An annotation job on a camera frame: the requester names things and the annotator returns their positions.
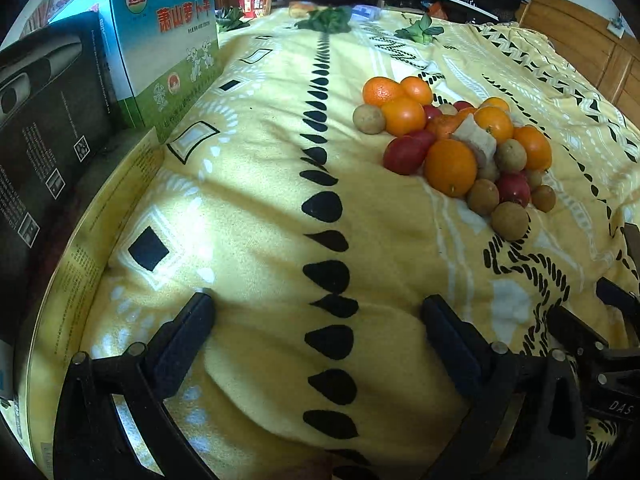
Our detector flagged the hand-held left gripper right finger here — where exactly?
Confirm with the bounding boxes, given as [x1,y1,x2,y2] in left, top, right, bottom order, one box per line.
[420,295,589,480]

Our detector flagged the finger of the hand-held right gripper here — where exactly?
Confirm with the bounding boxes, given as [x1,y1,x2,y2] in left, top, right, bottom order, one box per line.
[547,306,612,361]
[596,277,640,317]

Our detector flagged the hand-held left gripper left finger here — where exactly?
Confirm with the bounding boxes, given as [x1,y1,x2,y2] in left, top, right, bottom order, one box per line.
[52,290,218,480]

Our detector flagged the pile of brown longans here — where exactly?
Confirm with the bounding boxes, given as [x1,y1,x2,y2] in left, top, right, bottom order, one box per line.
[352,102,557,242]

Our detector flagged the yellow patterned blanket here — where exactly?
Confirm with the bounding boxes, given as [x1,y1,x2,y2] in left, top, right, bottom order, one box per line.
[15,5,640,480]

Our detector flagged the white fruit chunk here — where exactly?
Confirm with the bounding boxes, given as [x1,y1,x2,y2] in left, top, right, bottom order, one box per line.
[451,114,499,169]

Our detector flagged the wooden headboard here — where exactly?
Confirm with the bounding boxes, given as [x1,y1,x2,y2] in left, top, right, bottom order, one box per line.
[515,0,640,117]

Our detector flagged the black printed box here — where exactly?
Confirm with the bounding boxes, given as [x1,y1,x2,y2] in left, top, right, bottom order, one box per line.
[0,11,122,356]

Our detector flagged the blue and green carton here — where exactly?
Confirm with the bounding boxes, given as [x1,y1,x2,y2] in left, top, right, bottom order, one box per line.
[47,0,221,144]

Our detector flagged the leafy green vegetable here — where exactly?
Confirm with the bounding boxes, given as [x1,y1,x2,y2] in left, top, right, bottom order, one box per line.
[295,6,354,34]
[215,7,251,34]
[395,14,446,46]

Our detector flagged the red snack box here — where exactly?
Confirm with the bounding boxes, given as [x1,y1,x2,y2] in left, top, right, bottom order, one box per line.
[237,0,275,19]

